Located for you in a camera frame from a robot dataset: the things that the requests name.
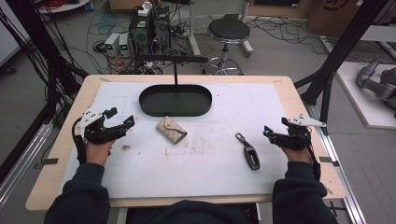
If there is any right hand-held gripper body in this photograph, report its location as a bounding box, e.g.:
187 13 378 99
270 113 327 151

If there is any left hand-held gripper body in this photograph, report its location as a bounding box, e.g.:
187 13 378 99
75 107 128 146

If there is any black car key fob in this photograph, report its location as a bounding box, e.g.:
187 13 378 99
234 132 261 171

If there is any beige key pouch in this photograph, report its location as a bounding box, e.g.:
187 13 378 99
155 116 189 146

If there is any black oval tray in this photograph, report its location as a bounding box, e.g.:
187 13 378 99
138 83 213 118

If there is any person's right hand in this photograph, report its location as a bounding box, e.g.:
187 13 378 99
280 145 314 164

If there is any person's left hand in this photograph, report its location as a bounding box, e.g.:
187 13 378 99
85 139 117 166

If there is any white table mat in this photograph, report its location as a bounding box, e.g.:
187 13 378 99
59 81 300 200

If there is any white power supply unit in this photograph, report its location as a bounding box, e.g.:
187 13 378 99
104 32 121 58
118 33 132 58

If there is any black T-shaped stand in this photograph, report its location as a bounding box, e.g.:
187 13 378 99
135 54 209 87

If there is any white floor board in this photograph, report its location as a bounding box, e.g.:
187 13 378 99
335 61 396 131

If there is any black computer tower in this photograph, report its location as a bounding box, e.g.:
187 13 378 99
128 5 172 57

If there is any black round stool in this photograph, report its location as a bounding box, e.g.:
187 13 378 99
204 17 252 77

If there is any white power strip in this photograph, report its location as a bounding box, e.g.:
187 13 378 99
137 1 153 18

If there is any person's dark torso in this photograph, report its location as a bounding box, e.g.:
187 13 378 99
126 199 260 224

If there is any cardboard box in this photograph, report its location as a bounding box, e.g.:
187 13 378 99
305 0 396 31

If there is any left hand-held gripper cable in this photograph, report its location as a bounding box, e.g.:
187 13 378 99
71 117 88 165

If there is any hand-held gripper cable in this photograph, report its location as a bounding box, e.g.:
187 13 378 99
71 117 88 165
298 127 322 183

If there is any right hand-held gripper cable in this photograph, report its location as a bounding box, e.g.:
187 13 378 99
298 127 322 183

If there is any black frame post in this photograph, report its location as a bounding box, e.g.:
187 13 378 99
5 0 90 104
293 0 389 125

